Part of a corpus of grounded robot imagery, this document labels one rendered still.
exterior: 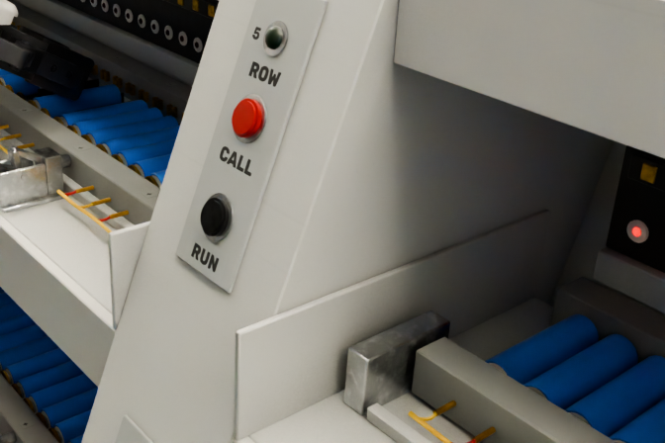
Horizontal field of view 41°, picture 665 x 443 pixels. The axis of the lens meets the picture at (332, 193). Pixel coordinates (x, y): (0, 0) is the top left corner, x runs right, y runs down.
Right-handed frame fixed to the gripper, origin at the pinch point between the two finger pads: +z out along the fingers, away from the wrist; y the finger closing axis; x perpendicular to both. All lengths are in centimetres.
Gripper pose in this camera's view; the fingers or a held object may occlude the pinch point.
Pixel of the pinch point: (48, 63)
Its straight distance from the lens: 67.0
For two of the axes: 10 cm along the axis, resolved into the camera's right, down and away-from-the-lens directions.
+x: -4.4, 9.0, 0.5
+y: -6.4, -3.5, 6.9
